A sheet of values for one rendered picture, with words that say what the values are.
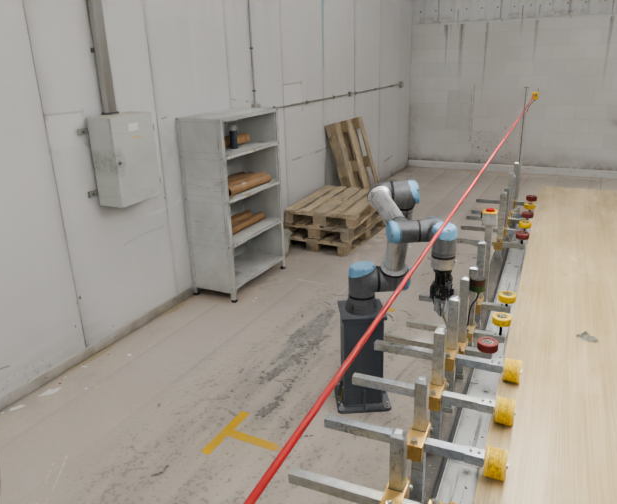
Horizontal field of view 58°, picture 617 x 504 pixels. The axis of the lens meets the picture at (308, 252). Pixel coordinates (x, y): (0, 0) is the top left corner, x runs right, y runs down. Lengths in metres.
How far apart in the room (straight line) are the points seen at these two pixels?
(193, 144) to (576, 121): 6.88
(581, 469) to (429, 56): 9.02
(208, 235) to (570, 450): 3.55
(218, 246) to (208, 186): 0.51
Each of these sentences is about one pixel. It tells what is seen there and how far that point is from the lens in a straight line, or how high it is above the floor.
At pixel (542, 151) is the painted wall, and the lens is 10.11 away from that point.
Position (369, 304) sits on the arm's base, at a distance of 3.17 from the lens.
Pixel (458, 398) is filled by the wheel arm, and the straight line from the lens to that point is 1.87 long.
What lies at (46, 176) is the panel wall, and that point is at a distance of 3.88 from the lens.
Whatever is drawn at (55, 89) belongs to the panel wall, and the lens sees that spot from 3.94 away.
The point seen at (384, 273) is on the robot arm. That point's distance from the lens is 3.11.
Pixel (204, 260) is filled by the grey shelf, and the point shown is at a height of 0.35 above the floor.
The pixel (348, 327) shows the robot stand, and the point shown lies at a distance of 3.17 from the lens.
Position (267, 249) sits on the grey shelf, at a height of 0.17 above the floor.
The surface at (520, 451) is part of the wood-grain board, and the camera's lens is 1.81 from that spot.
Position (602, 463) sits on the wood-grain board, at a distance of 1.84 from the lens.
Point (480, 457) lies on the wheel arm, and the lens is 1.66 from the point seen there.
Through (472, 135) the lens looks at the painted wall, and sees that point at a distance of 10.23.
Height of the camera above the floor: 1.99
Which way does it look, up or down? 20 degrees down
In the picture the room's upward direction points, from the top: 2 degrees counter-clockwise
